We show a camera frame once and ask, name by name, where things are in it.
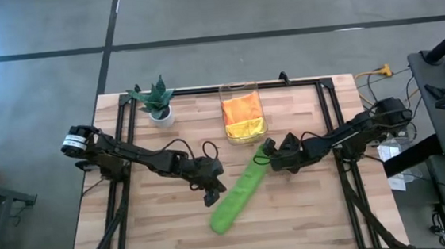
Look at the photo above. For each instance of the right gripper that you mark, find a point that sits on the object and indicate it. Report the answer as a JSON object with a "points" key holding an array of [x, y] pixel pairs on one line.
{"points": [[292, 156]]}

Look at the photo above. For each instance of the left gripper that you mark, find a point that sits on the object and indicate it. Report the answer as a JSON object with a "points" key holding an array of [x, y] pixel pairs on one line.
{"points": [[206, 171]]}

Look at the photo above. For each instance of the green microfiber towel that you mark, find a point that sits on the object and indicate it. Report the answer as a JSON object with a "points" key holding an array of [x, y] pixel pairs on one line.
{"points": [[238, 196]]}

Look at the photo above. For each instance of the yellow microfiber towel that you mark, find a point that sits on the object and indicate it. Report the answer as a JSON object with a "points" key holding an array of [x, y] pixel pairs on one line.
{"points": [[247, 129]]}

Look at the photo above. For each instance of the orange microfiber towel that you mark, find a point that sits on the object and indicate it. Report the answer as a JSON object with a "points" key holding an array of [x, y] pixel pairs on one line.
{"points": [[243, 107]]}

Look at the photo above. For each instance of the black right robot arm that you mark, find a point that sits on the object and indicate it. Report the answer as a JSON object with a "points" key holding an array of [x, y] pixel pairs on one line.
{"points": [[362, 129]]}

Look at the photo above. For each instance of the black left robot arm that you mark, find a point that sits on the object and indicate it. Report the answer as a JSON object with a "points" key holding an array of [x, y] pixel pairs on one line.
{"points": [[129, 153]]}

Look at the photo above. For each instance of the clear plastic bin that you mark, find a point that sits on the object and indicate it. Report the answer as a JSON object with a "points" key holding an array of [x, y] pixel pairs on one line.
{"points": [[241, 89]]}

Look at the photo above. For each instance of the white round plant pot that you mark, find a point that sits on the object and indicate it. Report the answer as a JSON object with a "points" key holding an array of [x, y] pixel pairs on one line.
{"points": [[164, 121]]}

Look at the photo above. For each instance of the green snake plant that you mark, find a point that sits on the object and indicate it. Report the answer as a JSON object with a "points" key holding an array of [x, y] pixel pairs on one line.
{"points": [[156, 98]]}

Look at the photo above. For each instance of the white paper sheets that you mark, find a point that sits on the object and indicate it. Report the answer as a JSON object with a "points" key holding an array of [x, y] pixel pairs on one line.
{"points": [[392, 155]]}

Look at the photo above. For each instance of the black aluminium table frame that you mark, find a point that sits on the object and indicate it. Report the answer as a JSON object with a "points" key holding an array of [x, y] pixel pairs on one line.
{"points": [[204, 90]]}

